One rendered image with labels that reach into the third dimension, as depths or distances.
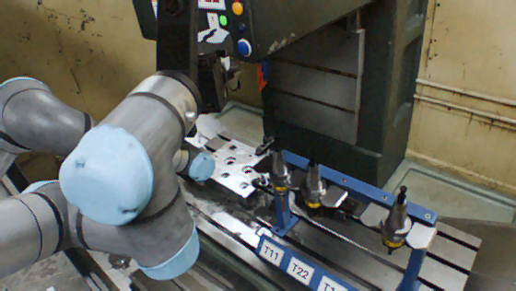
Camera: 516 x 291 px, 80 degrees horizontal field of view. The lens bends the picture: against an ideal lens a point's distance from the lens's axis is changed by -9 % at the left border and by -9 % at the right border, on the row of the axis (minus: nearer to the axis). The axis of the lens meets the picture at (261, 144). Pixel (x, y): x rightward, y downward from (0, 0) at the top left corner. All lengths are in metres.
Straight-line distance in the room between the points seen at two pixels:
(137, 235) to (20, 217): 0.11
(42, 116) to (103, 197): 0.43
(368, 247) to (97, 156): 0.97
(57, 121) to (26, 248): 0.36
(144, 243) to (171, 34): 0.23
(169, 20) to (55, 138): 0.37
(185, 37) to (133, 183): 0.20
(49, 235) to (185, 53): 0.24
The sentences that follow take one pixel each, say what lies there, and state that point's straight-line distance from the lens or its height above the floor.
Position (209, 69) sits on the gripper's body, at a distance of 0.43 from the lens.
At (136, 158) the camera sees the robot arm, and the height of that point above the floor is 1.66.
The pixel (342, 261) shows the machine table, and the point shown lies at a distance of 1.10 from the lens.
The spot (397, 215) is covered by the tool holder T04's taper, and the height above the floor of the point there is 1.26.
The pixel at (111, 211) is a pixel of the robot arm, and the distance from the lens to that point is 0.29.
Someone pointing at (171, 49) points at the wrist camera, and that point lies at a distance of 0.41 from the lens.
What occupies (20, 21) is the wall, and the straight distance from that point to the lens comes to 1.82.
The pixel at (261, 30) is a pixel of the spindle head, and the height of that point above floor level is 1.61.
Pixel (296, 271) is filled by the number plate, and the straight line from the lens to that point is 1.04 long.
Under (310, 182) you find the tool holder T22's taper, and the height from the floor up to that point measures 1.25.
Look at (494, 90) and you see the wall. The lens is 1.64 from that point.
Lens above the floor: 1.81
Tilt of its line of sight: 36 degrees down
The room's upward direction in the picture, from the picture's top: 8 degrees counter-clockwise
